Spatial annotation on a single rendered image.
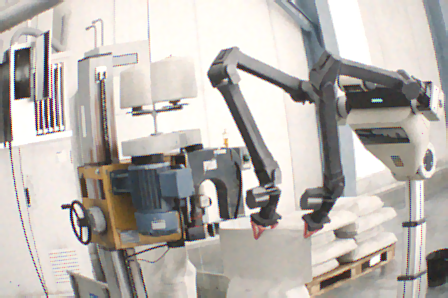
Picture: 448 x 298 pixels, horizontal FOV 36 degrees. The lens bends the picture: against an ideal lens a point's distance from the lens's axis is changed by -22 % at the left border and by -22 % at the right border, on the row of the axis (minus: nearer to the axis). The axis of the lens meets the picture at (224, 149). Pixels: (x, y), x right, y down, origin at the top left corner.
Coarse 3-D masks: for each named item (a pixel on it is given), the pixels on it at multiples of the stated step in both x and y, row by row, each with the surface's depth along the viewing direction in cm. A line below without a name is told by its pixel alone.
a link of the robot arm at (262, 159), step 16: (240, 80) 282; (224, 96) 285; (240, 96) 286; (240, 112) 285; (240, 128) 288; (256, 128) 289; (256, 144) 288; (256, 160) 290; (272, 160) 291; (256, 176) 294
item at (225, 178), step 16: (192, 160) 317; (208, 160) 322; (224, 160) 326; (192, 176) 317; (208, 176) 321; (224, 176) 326; (224, 192) 328; (192, 208) 317; (224, 208) 329; (240, 208) 330; (192, 224) 318
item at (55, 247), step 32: (64, 64) 577; (64, 96) 578; (64, 128) 580; (0, 160) 537; (32, 160) 559; (64, 160) 579; (0, 192) 535; (32, 192) 557; (64, 192) 577; (0, 224) 533; (32, 224) 554; (64, 224) 575; (0, 256) 529; (64, 256) 572; (0, 288) 524; (32, 288) 547; (64, 288) 568
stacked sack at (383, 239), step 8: (384, 232) 655; (368, 240) 639; (376, 240) 635; (384, 240) 637; (392, 240) 644; (360, 248) 620; (368, 248) 624; (376, 248) 631; (344, 256) 625; (352, 256) 617; (360, 256) 618
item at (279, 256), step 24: (240, 240) 309; (264, 240) 297; (288, 240) 289; (240, 264) 311; (264, 264) 298; (288, 264) 290; (312, 264) 281; (240, 288) 304; (264, 288) 296; (288, 288) 287
